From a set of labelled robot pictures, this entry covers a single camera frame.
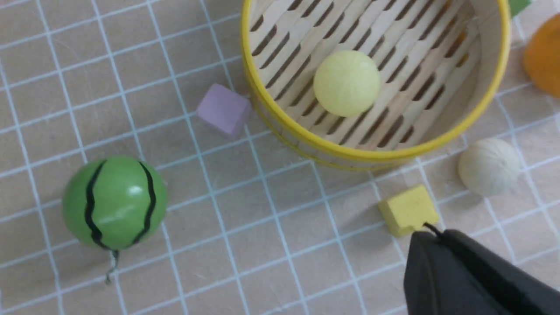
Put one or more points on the yellow bun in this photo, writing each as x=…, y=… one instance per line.
x=347, y=83

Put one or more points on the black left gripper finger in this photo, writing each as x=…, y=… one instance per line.
x=449, y=273

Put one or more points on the white bun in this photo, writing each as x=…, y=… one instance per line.
x=489, y=167

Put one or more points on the bamboo steamer tray yellow rim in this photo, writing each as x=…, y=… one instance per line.
x=441, y=63

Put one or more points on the green toy watermelon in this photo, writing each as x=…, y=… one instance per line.
x=114, y=203

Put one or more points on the purple cube block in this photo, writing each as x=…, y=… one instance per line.
x=224, y=110

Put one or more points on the yellow notched block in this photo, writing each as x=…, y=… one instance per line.
x=408, y=211

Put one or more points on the orange toy pear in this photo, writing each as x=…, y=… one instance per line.
x=541, y=58

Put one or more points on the green cube block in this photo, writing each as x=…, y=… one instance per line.
x=517, y=6

